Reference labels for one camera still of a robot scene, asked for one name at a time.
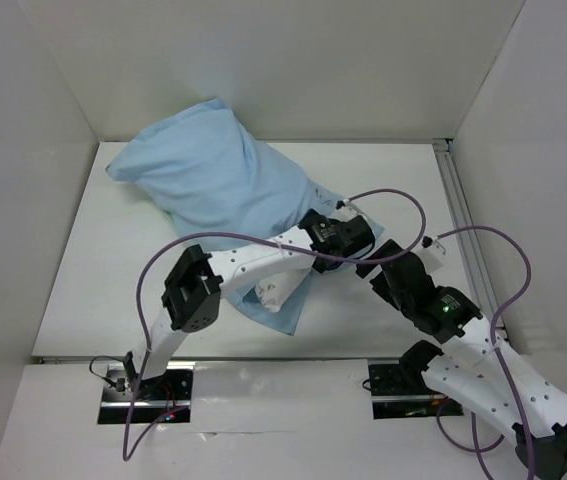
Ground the white pillow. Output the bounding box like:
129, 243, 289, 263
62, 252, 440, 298
254, 268, 310, 313

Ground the light blue pillowcase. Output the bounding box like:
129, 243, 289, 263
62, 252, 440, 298
104, 98, 388, 336

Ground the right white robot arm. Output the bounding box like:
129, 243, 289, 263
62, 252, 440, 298
356, 238, 567, 479

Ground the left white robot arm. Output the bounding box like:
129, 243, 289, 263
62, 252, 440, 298
123, 207, 376, 399

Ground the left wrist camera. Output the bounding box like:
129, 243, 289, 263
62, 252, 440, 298
336, 215, 376, 257

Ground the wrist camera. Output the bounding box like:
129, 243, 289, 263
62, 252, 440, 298
417, 236, 447, 274
336, 215, 376, 257

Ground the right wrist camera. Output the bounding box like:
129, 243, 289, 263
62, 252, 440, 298
417, 236, 447, 274

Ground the aluminium rail frame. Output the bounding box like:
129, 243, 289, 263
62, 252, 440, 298
433, 139, 498, 319

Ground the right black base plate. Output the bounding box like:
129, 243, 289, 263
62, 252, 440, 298
361, 360, 463, 420

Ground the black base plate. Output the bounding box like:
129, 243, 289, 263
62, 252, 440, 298
97, 362, 194, 425
361, 360, 463, 420

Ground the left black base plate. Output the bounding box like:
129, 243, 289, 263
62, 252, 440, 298
97, 362, 194, 425

